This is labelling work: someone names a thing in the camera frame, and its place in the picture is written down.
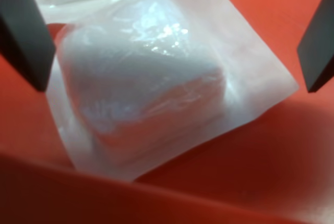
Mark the red plastic crate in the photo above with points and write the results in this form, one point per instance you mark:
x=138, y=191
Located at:
x=261, y=143

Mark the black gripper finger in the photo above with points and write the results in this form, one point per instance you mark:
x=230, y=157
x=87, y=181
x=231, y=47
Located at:
x=319, y=57
x=23, y=38

